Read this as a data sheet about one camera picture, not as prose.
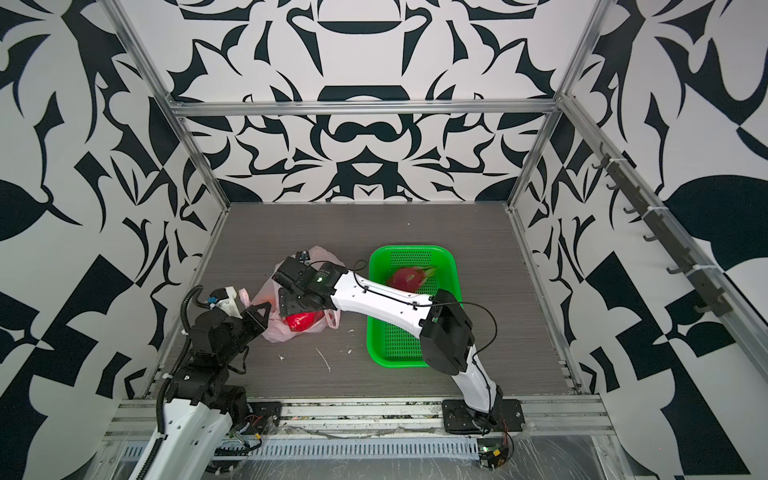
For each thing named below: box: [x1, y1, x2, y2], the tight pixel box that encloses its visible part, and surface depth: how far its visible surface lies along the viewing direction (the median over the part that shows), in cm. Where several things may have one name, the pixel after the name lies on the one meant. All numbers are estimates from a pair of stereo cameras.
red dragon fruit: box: [387, 265, 438, 292], surface depth 95 cm
